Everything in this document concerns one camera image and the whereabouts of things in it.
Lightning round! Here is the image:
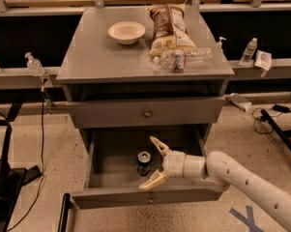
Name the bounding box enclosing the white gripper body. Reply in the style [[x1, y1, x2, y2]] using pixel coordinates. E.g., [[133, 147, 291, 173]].
[[162, 151, 186, 179]]

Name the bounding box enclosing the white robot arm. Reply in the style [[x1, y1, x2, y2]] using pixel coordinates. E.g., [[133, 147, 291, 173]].
[[139, 136, 291, 232]]

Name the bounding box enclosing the clear plastic water bottle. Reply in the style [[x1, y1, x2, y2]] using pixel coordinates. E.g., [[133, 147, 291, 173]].
[[154, 48, 213, 71]]

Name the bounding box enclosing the black metal leg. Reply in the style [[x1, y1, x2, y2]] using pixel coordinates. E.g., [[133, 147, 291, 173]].
[[261, 109, 291, 151]]

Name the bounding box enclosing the closed grey top drawer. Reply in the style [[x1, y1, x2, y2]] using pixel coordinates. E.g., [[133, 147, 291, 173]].
[[68, 98, 224, 129]]

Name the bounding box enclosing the brown chip bag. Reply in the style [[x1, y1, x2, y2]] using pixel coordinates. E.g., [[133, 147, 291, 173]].
[[147, 4, 196, 56]]

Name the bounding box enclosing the black bar at bottom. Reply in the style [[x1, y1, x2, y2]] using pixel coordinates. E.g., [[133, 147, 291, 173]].
[[57, 193, 71, 232]]

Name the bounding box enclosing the grey box on floor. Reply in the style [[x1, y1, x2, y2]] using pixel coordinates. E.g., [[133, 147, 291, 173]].
[[226, 93, 252, 111]]

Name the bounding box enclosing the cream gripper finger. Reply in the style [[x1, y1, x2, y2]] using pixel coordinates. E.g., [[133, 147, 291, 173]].
[[139, 170, 168, 190], [150, 136, 170, 157]]

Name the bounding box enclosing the black cable on floor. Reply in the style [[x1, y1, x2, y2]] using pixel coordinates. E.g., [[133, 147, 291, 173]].
[[6, 77, 54, 232]]

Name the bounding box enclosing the white ceramic bowl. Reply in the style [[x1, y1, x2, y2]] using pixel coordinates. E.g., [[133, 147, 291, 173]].
[[108, 21, 145, 45]]

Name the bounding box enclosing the black monitor stand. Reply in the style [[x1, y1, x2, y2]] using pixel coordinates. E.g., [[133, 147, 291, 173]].
[[0, 120, 42, 232]]

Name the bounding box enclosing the blue pepsi can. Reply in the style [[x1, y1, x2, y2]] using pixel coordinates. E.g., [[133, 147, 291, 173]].
[[136, 151, 152, 176]]

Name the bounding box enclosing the small upright water bottle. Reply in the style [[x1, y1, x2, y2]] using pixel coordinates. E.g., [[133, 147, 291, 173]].
[[239, 38, 257, 66]]

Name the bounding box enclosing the blue tape cross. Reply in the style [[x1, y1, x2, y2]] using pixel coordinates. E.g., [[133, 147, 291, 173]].
[[229, 206, 264, 232]]

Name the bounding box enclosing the grey drawer cabinet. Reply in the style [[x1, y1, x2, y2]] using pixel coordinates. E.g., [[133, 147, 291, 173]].
[[57, 7, 234, 146]]

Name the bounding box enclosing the hand sanitizer pump bottle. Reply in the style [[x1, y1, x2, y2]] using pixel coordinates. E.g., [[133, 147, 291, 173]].
[[25, 52, 45, 76]]

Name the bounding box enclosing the small pump bottle behind cabinet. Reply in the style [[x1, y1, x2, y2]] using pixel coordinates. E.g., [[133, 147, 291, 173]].
[[217, 37, 226, 52]]

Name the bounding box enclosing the white paper packet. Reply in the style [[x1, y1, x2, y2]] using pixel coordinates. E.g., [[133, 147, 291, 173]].
[[254, 50, 272, 71]]

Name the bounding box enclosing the open grey middle drawer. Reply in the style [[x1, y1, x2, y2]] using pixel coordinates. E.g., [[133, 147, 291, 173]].
[[73, 125, 229, 209]]

